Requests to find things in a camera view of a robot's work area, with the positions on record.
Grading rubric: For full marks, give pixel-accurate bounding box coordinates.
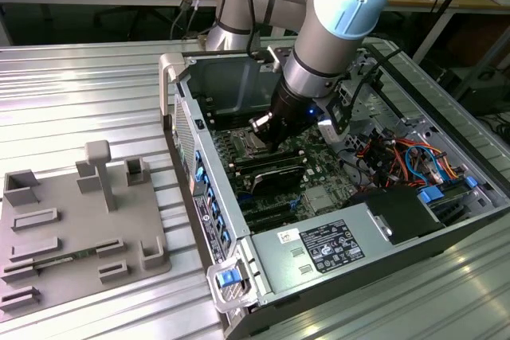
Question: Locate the silver CPU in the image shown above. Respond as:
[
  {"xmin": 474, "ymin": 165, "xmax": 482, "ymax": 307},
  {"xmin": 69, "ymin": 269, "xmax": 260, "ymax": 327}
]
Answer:
[{"xmin": 242, "ymin": 135, "xmax": 266, "ymax": 153}]

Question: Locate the CPU socket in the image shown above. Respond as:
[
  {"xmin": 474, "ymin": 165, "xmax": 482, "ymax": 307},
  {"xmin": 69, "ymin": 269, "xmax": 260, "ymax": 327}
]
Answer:
[{"xmin": 233, "ymin": 128, "xmax": 276, "ymax": 158}]

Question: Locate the black RAM slot bank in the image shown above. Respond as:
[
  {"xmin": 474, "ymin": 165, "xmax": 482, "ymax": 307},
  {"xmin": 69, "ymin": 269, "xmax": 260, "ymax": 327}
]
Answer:
[
  {"xmin": 198, "ymin": 95, "xmax": 272, "ymax": 129},
  {"xmin": 233, "ymin": 147, "xmax": 308, "ymax": 176}
]

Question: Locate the green motherboard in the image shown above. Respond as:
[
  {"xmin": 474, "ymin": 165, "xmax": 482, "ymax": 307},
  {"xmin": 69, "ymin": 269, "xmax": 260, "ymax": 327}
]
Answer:
[{"xmin": 198, "ymin": 95, "xmax": 359, "ymax": 233}]

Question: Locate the black expansion card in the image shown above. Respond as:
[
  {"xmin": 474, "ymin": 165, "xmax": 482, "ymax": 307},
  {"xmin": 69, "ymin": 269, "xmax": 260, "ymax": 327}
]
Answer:
[{"xmin": 250, "ymin": 166, "xmax": 306, "ymax": 197}]

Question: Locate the perforated metal drive cage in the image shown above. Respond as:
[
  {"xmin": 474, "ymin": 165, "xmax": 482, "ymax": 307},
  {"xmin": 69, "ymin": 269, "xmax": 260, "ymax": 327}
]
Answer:
[{"xmin": 338, "ymin": 79, "xmax": 403, "ymax": 154}]

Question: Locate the open grey PC case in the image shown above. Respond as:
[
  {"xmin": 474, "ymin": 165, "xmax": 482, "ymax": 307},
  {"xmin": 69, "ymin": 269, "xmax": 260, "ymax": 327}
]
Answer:
[{"xmin": 158, "ymin": 43, "xmax": 510, "ymax": 339}]

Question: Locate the black fan shroud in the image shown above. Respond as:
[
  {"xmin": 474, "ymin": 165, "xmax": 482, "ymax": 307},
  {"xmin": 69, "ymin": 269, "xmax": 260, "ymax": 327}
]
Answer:
[{"xmin": 342, "ymin": 186, "xmax": 445, "ymax": 246}]

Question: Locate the grey power supply unit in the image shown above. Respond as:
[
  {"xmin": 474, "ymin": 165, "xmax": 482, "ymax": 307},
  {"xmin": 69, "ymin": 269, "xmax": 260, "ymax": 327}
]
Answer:
[{"xmin": 249, "ymin": 202, "xmax": 394, "ymax": 295}]

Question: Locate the blue disk carrier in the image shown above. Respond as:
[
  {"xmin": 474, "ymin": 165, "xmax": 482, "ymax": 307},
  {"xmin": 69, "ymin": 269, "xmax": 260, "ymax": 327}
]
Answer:
[{"xmin": 418, "ymin": 184, "xmax": 445, "ymax": 208}]

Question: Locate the blue case latch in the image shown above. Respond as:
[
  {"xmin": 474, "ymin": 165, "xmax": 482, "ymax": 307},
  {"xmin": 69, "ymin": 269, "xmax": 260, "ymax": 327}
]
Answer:
[{"xmin": 214, "ymin": 270, "xmax": 240, "ymax": 289}]

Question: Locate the grey parts rack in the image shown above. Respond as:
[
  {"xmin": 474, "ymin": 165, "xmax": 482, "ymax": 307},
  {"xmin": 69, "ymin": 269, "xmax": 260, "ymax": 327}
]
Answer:
[{"xmin": 0, "ymin": 139, "xmax": 173, "ymax": 319}]

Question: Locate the green RAM stick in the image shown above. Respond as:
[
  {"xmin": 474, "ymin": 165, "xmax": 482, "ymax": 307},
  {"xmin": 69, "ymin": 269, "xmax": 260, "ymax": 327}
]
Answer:
[{"xmin": 33, "ymin": 248, "xmax": 99, "ymax": 268}]

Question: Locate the black camera cable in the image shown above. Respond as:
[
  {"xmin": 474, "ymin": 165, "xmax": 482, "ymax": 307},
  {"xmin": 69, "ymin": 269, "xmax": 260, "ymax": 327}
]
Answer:
[{"xmin": 349, "ymin": 49, "xmax": 403, "ymax": 108}]

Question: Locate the orange wire bundle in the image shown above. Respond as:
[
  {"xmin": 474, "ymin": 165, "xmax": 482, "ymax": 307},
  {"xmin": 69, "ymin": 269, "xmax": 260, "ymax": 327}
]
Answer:
[{"xmin": 356, "ymin": 136, "xmax": 459, "ymax": 190}]

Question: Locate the grey case handle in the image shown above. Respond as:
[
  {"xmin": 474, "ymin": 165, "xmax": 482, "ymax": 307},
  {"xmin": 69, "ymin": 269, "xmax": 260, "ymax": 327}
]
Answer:
[
  {"xmin": 158, "ymin": 53, "xmax": 188, "ymax": 118},
  {"xmin": 206, "ymin": 258, "xmax": 260, "ymax": 313}
]

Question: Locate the blue wire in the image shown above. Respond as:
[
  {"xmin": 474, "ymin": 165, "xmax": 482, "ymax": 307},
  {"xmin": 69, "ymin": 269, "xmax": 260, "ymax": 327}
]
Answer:
[{"xmin": 404, "ymin": 144, "xmax": 445, "ymax": 186}]

